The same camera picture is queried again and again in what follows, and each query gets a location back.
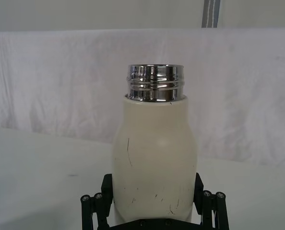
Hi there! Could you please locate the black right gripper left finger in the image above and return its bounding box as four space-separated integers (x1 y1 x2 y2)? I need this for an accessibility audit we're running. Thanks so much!
80 173 114 230

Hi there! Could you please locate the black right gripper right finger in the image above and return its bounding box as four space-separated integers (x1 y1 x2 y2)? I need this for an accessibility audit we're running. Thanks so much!
193 172 230 230

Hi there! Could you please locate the cream vacuum bottle steel neck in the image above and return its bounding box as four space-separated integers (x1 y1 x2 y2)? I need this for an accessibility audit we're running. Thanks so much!
111 63 200 224

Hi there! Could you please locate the white table cloth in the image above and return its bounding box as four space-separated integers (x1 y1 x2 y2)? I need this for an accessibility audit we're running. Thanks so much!
0 125 285 230

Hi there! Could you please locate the white wrinkled backdrop cloth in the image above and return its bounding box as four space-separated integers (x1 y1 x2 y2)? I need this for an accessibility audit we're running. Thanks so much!
0 26 285 170

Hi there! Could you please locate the grey striped post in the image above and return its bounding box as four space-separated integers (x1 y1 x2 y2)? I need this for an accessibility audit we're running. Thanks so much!
202 0 221 29

